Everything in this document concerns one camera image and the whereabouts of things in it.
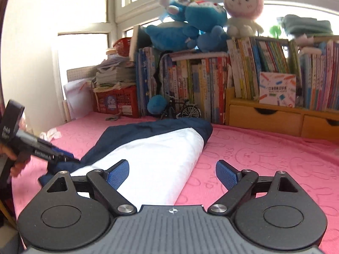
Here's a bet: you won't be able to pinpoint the grey clip on mat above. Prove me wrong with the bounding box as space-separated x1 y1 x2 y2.
105 112 122 121

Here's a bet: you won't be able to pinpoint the blue doraemon plush toy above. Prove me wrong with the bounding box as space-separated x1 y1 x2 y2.
159 0 229 52

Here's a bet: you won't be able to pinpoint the pink hooded rabbit plush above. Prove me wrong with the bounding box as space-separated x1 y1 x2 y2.
224 0 264 37

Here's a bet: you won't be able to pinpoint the small red basket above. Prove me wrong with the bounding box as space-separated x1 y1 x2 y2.
113 37 132 57

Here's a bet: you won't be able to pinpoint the crumpled white tissue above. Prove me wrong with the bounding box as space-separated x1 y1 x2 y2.
39 128 62 142

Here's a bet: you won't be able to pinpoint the white colourful stationery box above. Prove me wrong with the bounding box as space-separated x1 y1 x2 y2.
259 72 296 108

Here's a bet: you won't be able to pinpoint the blue whale plush toy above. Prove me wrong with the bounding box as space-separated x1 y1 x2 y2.
145 21 200 52

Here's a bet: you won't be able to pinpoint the stack of papers and magazines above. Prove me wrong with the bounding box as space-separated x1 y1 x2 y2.
91 54 136 88

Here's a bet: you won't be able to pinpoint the left hand in pink sleeve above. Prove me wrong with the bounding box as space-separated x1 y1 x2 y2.
1 143 31 177

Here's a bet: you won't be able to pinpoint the folded green towels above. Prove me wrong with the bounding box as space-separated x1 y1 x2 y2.
281 14 333 36

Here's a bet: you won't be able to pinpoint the pink rabbit pattern mat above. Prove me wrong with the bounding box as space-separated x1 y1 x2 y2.
11 113 338 253

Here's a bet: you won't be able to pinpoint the blue round ball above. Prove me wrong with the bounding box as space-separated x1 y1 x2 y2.
147 95 168 115

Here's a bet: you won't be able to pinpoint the wooden desktop drawer shelf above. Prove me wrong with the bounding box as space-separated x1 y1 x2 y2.
226 88 338 143

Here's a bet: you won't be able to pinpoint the row of upright books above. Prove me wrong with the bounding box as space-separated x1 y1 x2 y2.
135 37 338 124

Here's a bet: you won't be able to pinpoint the red plastic crate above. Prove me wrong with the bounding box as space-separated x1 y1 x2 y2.
92 86 139 118

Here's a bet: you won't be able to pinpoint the white navy zip jacket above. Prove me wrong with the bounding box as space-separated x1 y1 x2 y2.
39 118 213 208

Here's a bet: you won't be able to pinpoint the miniature black bicycle model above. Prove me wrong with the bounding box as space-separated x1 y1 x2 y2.
160 96 202 120

